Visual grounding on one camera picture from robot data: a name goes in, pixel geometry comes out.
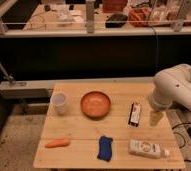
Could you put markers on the dark snack bar packet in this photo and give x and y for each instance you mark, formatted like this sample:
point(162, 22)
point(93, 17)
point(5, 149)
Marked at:
point(135, 112)

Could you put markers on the orange container on bench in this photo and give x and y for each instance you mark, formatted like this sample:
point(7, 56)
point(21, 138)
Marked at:
point(138, 17)

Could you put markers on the orange ceramic bowl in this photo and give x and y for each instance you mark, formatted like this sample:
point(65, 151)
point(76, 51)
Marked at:
point(95, 104)

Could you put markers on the blue cloth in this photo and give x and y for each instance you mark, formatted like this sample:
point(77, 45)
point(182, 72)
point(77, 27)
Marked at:
point(105, 148)

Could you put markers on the metal diagonal pole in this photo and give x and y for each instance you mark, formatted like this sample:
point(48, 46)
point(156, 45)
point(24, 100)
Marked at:
point(7, 76)

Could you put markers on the orange carrot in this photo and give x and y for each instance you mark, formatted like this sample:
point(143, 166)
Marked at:
point(58, 143)

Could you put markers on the white plastic cup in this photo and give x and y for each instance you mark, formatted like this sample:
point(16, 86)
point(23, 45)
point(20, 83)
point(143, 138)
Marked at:
point(60, 102)

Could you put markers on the grey metal shelf beam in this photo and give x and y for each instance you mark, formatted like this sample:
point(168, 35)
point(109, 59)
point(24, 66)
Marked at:
point(44, 88)

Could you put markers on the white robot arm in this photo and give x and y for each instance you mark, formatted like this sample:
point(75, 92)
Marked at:
point(171, 85)

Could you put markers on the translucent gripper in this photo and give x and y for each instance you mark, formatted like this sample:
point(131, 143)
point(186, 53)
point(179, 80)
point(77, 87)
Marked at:
point(155, 117)

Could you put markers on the black bag on bench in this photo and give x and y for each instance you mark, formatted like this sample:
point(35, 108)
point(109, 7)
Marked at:
point(116, 20)

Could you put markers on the white vertical post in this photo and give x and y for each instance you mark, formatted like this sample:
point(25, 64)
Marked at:
point(90, 16)

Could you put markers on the white plastic bottle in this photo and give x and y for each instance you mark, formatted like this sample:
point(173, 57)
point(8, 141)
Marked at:
point(147, 149)

